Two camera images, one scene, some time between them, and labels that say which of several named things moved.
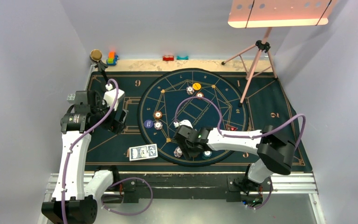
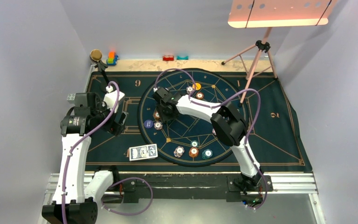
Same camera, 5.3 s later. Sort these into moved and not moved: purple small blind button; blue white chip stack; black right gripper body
Moved: black right gripper body
Not moved: purple small blind button; blue white chip stack
